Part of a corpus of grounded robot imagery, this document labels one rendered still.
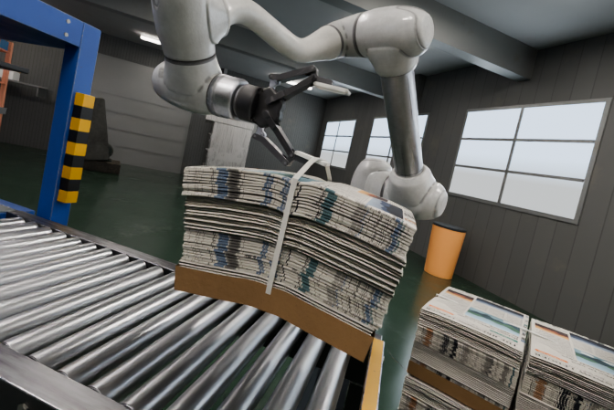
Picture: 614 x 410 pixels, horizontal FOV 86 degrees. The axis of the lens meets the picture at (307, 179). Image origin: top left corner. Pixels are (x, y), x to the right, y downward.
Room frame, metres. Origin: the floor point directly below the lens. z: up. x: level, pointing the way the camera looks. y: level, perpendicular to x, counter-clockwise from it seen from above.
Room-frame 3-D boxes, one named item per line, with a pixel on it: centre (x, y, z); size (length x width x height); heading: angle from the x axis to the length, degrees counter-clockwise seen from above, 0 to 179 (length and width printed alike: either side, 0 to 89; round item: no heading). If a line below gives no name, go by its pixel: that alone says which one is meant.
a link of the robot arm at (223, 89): (0.71, 0.19, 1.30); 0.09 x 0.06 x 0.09; 164
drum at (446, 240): (4.73, -2.14, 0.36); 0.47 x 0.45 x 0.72; 21
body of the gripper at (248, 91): (0.69, 0.12, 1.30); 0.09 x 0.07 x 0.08; 75
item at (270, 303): (0.67, -0.01, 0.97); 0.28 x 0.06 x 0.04; 165
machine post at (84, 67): (1.38, 1.02, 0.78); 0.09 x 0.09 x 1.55; 75
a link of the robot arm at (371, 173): (1.41, -0.27, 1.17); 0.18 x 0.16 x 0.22; 49
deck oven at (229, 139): (8.26, 2.20, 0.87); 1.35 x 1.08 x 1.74; 19
